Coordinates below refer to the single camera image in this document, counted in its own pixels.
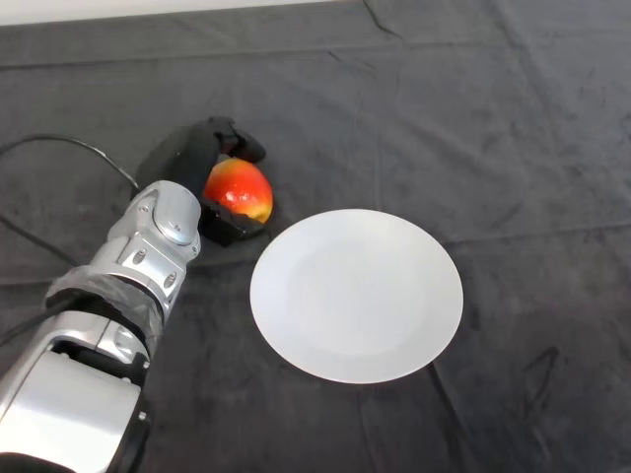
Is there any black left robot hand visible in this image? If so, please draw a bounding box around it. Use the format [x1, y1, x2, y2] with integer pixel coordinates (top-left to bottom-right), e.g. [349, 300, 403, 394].
[135, 115, 268, 247]

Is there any red yellow apple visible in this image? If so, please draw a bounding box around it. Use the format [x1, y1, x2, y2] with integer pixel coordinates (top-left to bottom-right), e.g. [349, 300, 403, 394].
[204, 158, 274, 224]

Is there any round white plate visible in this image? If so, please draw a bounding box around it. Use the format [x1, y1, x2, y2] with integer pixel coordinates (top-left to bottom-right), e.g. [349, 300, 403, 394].
[248, 209, 464, 384]

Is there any black cloth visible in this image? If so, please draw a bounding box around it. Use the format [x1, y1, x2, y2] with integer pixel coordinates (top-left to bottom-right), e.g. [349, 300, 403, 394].
[0, 0, 631, 473]

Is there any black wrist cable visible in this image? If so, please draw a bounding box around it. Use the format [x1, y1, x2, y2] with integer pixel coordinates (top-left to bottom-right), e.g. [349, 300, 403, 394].
[0, 133, 142, 346]

